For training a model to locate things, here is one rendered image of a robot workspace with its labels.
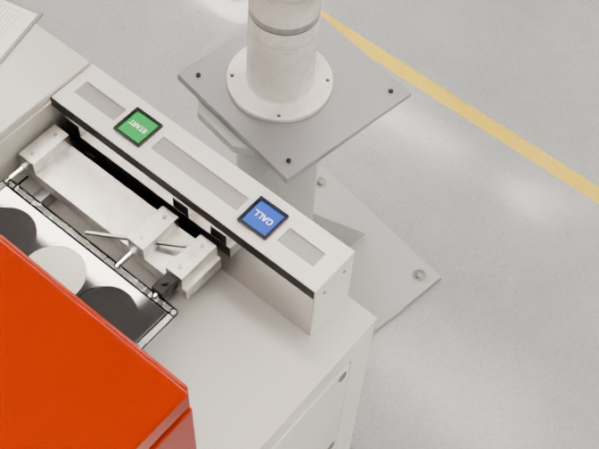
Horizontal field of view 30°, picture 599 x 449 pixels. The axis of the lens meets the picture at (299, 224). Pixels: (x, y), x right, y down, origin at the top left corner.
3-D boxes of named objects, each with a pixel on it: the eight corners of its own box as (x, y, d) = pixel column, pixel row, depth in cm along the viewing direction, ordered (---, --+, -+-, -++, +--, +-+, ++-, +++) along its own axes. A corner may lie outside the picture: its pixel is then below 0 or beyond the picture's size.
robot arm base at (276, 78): (281, 25, 207) (285, -50, 191) (354, 85, 200) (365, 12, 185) (204, 77, 199) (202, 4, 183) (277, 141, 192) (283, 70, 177)
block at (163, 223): (144, 259, 173) (143, 249, 171) (128, 247, 174) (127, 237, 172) (179, 226, 177) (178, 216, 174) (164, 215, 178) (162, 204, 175)
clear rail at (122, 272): (174, 320, 167) (173, 315, 166) (1, 183, 179) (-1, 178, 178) (180, 314, 167) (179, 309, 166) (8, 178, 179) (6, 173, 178)
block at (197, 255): (182, 289, 171) (181, 279, 168) (166, 276, 172) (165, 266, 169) (217, 255, 174) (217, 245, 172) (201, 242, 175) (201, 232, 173)
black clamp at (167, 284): (162, 301, 169) (161, 293, 167) (151, 293, 170) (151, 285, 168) (178, 286, 171) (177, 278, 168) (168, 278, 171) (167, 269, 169)
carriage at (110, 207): (187, 300, 173) (186, 291, 170) (24, 174, 185) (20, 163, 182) (221, 267, 176) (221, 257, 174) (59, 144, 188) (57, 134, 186)
